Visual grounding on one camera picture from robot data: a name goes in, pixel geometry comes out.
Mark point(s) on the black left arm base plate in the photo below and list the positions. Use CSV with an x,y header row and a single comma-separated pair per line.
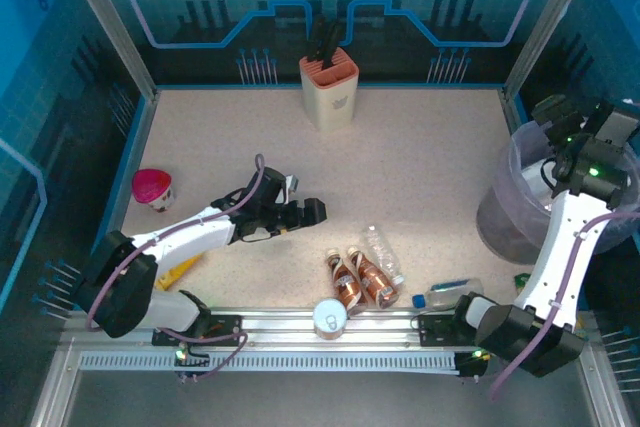
x,y
225,329

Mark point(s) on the aluminium frame post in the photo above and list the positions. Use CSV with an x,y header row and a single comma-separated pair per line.
x,y
107,22
550,22

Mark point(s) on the clear plastic bottle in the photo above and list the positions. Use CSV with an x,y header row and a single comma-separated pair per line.
x,y
384,254

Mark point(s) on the yellow green packet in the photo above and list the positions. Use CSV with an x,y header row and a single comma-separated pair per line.
x,y
582,326

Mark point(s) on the cream pink knife block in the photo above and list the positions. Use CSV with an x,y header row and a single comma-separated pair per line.
x,y
330,97

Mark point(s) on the aluminium front rail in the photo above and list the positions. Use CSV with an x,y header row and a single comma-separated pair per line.
x,y
280,327

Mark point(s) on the silver pull tab can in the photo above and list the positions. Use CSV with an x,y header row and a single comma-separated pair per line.
x,y
330,319

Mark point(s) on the blue cap clear bottle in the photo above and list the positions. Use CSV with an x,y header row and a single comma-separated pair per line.
x,y
450,293

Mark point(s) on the brown coffee drink bottle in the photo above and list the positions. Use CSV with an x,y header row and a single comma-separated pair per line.
x,y
375,277
346,282

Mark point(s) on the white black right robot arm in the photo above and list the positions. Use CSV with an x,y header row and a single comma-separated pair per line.
x,y
560,257

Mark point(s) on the translucent grey plastic bin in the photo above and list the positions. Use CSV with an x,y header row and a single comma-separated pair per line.
x,y
505,227

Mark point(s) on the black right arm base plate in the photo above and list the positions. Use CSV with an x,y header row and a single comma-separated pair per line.
x,y
437,329

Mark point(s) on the small green packet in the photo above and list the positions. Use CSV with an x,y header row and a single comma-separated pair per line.
x,y
522,281

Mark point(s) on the pink lid paper cup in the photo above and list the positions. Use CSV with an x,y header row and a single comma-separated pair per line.
x,y
152,189

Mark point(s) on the yellow snack bag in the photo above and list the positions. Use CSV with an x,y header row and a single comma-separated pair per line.
x,y
175,274

